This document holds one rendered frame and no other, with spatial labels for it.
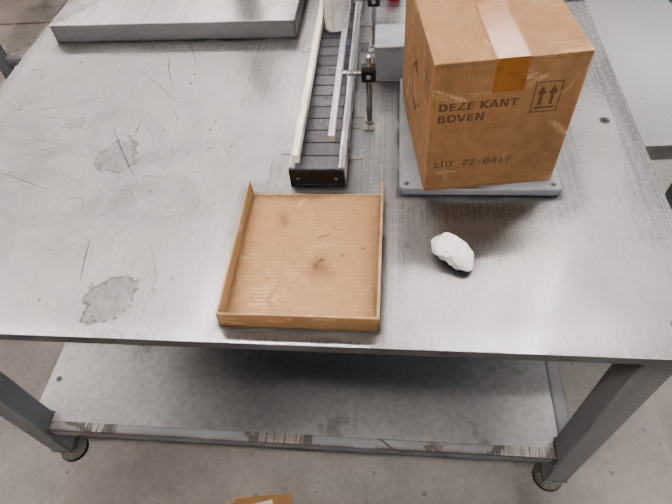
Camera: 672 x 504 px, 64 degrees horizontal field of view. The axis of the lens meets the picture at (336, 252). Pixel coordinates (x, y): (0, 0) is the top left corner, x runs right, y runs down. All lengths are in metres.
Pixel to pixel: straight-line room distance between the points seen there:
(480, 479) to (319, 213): 0.95
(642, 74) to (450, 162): 0.61
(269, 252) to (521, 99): 0.50
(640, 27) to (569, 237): 0.74
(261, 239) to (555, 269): 0.52
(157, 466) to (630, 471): 1.34
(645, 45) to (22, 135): 1.48
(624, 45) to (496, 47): 0.68
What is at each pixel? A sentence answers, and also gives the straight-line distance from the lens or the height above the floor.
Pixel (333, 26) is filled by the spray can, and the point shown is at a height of 0.90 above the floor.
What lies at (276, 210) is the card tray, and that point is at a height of 0.83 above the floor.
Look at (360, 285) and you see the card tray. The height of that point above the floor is 0.83.
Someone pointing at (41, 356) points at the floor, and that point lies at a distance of 2.11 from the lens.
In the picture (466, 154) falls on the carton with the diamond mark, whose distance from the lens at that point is 0.98.
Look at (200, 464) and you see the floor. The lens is 1.73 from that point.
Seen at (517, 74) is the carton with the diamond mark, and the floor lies 1.09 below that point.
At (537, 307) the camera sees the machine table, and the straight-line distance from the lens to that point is 0.92.
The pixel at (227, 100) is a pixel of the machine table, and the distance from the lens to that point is 1.33.
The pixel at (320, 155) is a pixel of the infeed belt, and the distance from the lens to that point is 1.06.
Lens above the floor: 1.58
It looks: 52 degrees down
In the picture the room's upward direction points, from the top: 6 degrees counter-clockwise
